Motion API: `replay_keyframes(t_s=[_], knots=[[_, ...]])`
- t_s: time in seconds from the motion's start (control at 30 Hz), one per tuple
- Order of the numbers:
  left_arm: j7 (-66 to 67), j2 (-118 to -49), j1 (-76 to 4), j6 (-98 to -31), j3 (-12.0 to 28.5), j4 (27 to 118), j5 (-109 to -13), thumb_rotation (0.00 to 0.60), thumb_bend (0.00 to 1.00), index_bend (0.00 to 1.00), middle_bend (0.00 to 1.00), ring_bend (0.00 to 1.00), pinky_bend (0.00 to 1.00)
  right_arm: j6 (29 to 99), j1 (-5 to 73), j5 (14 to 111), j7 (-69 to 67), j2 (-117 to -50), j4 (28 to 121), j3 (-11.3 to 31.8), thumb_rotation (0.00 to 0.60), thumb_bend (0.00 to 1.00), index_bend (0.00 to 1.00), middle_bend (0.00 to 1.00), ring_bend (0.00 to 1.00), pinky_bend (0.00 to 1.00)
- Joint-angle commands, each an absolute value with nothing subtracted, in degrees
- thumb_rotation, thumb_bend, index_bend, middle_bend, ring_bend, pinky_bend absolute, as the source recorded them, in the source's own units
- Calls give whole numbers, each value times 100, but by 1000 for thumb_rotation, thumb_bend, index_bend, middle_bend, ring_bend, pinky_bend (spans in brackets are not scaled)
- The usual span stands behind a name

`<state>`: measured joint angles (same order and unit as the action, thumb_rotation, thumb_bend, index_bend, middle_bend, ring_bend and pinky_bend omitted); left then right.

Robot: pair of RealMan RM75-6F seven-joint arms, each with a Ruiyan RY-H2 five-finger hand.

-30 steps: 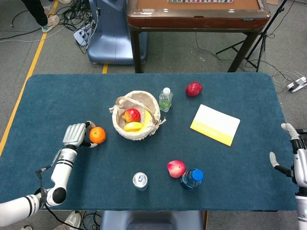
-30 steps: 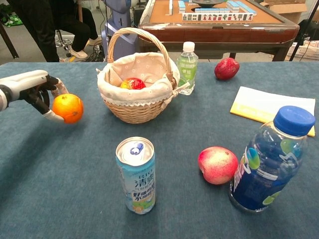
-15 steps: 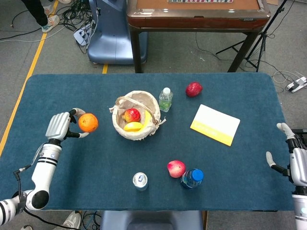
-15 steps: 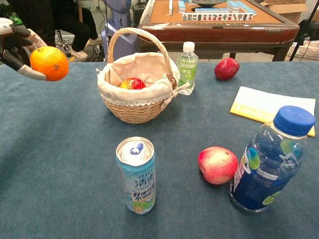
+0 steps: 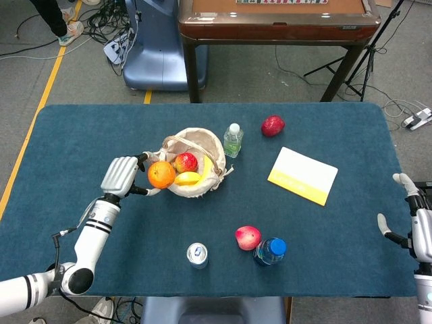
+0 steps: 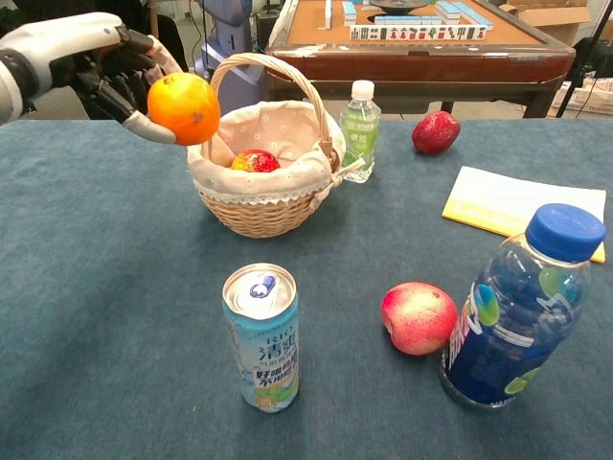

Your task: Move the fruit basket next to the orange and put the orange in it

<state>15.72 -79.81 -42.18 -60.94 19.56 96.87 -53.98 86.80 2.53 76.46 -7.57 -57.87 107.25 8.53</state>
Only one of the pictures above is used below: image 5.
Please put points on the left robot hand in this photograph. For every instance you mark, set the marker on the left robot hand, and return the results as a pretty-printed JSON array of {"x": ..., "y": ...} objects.
[{"x": 118, "y": 175}]

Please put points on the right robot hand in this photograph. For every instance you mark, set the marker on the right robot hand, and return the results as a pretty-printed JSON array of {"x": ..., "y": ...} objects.
[{"x": 422, "y": 233}]

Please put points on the orange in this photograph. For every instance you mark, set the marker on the orange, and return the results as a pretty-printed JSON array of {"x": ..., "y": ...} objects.
[{"x": 162, "y": 175}]

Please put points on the wicker basket with cloth liner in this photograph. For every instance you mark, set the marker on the wicker basket with cloth liner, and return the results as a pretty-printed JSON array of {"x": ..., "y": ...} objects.
[{"x": 199, "y": 138}]

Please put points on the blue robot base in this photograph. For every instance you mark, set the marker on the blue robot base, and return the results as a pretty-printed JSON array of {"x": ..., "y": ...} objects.
[{"x": 158, "y": 50}]

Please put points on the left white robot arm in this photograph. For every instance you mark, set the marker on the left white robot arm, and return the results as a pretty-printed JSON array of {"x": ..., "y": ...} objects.
[{"x": 92, "y": 233}]

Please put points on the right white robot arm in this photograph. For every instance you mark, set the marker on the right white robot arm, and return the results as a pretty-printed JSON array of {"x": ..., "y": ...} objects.
[{"x": 425, "y": 297}]

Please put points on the yellow lemon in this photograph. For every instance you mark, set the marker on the yellow lemon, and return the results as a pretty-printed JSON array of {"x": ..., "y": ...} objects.
[{"x": 187, "y": 179}]

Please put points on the red yellow apple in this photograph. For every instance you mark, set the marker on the red yellow apple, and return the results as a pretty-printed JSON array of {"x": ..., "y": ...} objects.
[{"x": 186, "y": 162}]

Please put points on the yellow banana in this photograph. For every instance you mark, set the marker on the yellow banana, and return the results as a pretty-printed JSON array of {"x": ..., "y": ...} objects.
[{"x": 207, "y": 168}]

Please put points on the blue tablecloth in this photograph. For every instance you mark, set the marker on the blue tablecloth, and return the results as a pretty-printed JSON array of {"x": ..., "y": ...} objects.
[{"x": 320, "y": 236}]

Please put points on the light blue drink can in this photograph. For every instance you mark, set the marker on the light blue drink can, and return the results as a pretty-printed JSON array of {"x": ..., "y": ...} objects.
[{"x": 196, "y": 254}]

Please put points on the white power strip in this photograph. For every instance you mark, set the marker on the white power strip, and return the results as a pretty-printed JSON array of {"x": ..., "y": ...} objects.
[
  {"x": 420, "y": 118},
  {"x": 114, "y": 49}
]

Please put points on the small clear green-label bottle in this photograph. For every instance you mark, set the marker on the small clear green-label bottle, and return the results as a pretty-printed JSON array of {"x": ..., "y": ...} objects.
[{"x": 233, "y": 143}]

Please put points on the white and yellow booklet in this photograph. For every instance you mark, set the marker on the white and yellow booklet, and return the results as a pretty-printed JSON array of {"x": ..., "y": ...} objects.
[{"x": 303, "y": 172}]

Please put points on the white sneaker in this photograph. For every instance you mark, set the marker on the white sneaker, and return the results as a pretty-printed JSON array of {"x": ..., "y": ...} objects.
[
  {"x": 37, "y": 321},
  {"x": 103, "y": 308}
]

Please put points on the red apple on table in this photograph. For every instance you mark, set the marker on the red apple on table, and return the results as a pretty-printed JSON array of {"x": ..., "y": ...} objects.
[{"x": 247, "y": 238}]

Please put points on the blue sports drink bottle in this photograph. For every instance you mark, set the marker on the blue sports drink bottle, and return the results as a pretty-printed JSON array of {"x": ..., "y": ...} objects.
[{"x": 270, "y": 253}]

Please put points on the dark red fruit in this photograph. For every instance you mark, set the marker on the dark red fruit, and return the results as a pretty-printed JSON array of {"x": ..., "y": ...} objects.
[{"x": 272, "y": 126}]

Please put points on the grey-blue robot torso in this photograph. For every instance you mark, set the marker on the grey-blue robot torso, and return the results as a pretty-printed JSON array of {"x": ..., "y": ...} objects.
[{"x": 212, "y": 310}]

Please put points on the person in black trousers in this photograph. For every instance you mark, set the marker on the person in black trousers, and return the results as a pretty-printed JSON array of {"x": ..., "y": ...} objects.
[{"x": 50, "y": 17}]

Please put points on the black tripod stand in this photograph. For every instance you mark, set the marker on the black tripod stand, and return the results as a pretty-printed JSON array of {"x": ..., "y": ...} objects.
[{"x": 372, "y": 49}]

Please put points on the brown mahjong table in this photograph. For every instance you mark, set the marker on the brown mahjong table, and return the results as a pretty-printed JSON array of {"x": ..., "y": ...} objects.
[{"x": 270, "y": 27}]

